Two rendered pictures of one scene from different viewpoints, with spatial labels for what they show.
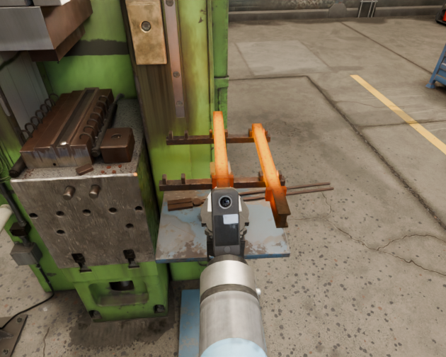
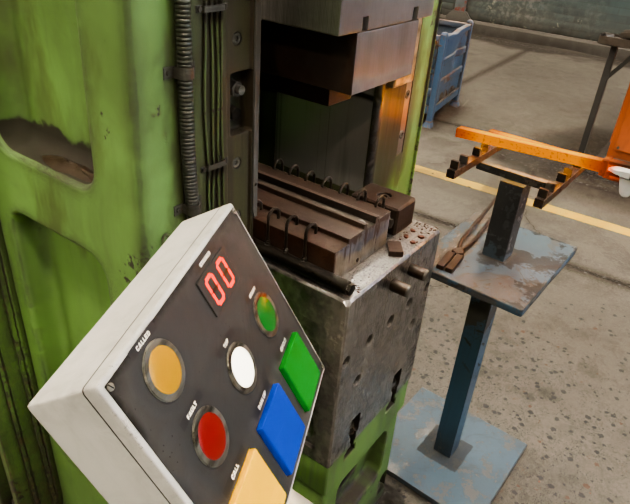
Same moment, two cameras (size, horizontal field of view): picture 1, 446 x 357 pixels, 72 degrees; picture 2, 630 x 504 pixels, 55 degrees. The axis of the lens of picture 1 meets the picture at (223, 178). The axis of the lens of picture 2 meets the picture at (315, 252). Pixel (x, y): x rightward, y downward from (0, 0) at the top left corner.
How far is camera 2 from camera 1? 138 cm
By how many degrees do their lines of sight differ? 42
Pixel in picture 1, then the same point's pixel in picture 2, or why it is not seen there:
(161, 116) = (386, 158)
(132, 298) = (355, 488)
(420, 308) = (542, 311)
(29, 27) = (405, 48)
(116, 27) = not seen: hidden behind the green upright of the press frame
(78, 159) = (378, 240)
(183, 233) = (498, 280)
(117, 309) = not seen: outside the picture
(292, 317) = (482, 390)
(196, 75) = (417, 92)
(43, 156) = (353, 250)
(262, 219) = (521, 237)
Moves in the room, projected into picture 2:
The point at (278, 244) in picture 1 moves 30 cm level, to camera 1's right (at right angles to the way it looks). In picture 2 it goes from (562, 246) to (600, 213)
